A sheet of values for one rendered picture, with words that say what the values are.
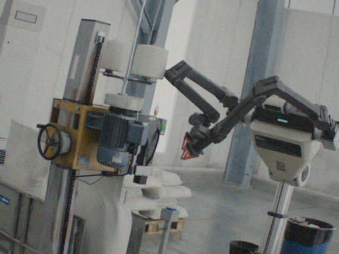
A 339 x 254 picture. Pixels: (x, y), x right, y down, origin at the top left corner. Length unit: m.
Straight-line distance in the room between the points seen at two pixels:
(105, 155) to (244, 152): 9.05
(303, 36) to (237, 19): 1.37
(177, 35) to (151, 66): 7.03
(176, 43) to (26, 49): 3.60
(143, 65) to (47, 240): 1.02
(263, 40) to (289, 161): 8.75
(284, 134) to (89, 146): 1.00
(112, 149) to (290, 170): 1.00
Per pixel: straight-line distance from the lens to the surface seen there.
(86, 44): 3.09
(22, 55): 7.10
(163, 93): 10.03
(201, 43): 10.66
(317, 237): 5.16
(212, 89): 3.27
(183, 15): 10.15
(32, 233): 3.68
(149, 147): 3.47
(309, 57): 11.80
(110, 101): 2.97
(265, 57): 11.94
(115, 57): 3.26
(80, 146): 3.07
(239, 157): 12.00
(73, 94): 3.10
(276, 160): 3.42
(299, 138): 3.26
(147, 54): 3.08
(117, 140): 2.99
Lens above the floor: 1.49
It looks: 3 degrees down
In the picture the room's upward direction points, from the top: 12 degrees clockwise
